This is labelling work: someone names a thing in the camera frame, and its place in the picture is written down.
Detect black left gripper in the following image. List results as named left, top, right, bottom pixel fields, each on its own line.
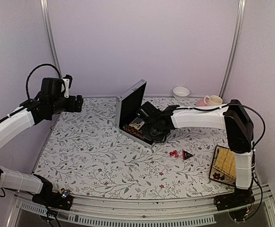
left=50, top=94, right=84, bottom=115

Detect aluminium poker case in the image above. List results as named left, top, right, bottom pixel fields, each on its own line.
left=114, top=79, right=171, bottom=149

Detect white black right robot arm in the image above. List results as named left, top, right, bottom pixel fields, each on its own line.
left=137, top=100, right=255, bottom=206

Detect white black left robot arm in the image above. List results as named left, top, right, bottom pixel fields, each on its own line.
left=0, top=95, right=83, bottom=205

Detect red black chip stack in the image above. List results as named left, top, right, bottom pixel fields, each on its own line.
left=123, top=125, right=145, bottom=140

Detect blue playing card deck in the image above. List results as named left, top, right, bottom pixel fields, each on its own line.
left=129, top=117, right=145, bottom=130

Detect red dice pair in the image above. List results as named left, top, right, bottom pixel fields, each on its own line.
left=170, top=150, right=179, bottom=158

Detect black red triangle card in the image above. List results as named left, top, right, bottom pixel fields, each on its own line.
left=182, top=150, right=194, bottom=160

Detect white ceramic bowl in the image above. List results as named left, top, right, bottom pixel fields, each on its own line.
left=172, top=87, right=190, bottom=100

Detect pink saucer plate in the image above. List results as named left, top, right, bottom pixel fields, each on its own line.
left=198, top=99, right=206, bottom=106

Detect cream ribbed mug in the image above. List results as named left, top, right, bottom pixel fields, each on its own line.
left=203, top=95, right=223, bottom=106

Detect woven bamboo tray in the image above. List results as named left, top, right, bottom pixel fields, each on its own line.
left=209, top=145, right=236, bottom=186

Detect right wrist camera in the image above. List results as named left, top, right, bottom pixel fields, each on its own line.
left=136, top=101, right=162, bottom=123

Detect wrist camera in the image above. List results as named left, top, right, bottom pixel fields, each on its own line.
left=136, top=101, right=162, bottom=123
left=61, top=74, right=73, bottom=98

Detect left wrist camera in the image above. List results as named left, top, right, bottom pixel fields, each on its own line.
left=61, top=74, right=73, bottom=98

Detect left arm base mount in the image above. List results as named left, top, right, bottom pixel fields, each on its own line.
left=31, top=175, right=74, bottom=211

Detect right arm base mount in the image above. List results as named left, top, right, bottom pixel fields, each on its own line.
left=214, top=187, right=255, bottom=211

